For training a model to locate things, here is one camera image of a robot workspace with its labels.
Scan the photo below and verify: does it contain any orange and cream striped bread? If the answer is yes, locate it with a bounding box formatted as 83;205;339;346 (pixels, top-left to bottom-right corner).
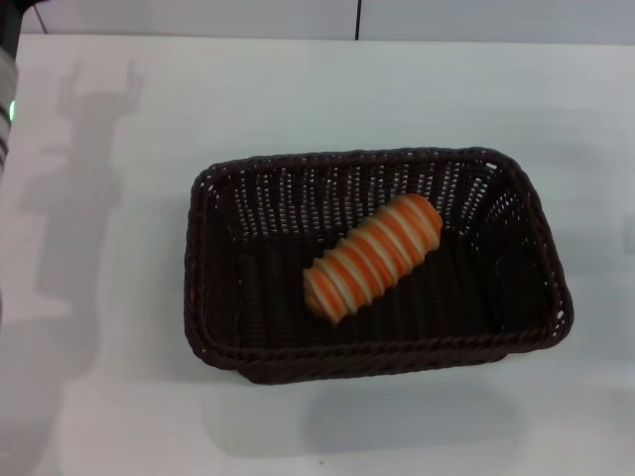
302;192;445;326

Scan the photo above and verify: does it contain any dark brown woven basket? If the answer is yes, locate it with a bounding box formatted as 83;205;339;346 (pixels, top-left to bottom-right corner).
182;146;575;387

